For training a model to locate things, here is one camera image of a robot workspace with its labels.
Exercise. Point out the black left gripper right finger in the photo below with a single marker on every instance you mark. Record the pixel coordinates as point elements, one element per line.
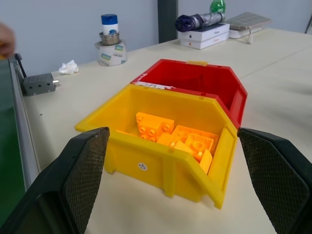
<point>275,175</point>

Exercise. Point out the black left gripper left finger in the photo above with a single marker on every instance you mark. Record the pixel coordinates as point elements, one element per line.
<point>73,185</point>

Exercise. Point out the green conveyor belt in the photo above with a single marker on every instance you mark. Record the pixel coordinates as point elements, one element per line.
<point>7,136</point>

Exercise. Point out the grey metal block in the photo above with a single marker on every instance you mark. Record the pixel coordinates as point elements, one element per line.
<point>39,84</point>

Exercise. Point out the person's bare hand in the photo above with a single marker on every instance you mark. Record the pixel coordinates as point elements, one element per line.
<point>6,40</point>

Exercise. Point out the yellow sloped building brick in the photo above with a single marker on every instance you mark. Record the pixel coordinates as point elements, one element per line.
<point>206,162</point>

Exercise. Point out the yellow hollow building brick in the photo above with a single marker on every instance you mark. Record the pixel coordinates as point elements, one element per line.
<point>195,142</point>

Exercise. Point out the yellow studded building brick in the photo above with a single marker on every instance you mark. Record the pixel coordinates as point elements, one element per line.
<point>152,126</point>

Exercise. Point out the yellow plastic storage bin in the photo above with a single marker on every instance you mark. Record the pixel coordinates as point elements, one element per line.
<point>170,170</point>

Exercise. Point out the crumpled white tissue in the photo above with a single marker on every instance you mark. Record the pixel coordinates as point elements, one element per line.
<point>68,67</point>

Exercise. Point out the red plastic storage bin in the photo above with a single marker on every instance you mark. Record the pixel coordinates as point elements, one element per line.
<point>195,78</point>

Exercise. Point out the clear packing tape roll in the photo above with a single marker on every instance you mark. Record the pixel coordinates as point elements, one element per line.
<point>112,54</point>

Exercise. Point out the silver metal tape roll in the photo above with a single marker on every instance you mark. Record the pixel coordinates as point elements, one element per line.
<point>109,39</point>

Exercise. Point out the white product box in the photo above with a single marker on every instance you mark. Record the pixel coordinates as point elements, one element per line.
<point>207,31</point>
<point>204,41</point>

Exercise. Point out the grey checked pouch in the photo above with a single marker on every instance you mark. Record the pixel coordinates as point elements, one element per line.
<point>248,22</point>

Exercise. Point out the white bottle blue cap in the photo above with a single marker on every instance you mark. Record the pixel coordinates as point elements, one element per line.
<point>110,24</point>

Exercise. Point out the folded dark umbrella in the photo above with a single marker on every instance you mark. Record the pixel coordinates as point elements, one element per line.
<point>197,20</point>

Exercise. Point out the green plastic bottle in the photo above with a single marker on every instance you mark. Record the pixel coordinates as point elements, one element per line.
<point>217,6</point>

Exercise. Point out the aluminium conveyor side rail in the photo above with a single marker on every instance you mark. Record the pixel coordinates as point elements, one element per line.
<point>24,126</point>

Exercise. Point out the dark vertical post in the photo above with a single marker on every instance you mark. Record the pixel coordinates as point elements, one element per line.
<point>167,20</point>

